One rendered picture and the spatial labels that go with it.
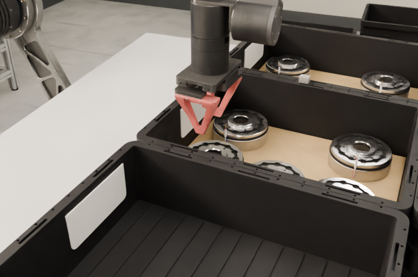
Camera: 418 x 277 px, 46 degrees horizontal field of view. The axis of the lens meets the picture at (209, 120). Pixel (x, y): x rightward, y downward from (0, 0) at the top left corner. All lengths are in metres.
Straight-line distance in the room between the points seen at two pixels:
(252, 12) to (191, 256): 0.34
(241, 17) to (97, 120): 0.68
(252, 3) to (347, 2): 3.37
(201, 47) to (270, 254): 0.30
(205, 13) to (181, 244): 0.32
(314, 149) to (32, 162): 0.61
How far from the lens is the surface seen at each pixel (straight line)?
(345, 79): 1.19
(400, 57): 1.18
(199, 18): 0.69
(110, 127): 1.23
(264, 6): 0.67
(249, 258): 0.69
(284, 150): 0.90
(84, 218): 0.67
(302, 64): 1.17
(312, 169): 0.86
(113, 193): 0.71
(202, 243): 0.71
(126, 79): 1.47
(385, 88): 1.11
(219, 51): 0.71
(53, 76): 1.66
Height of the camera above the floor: 1.32
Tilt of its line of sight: 30 degrees down
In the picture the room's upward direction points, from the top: straight up
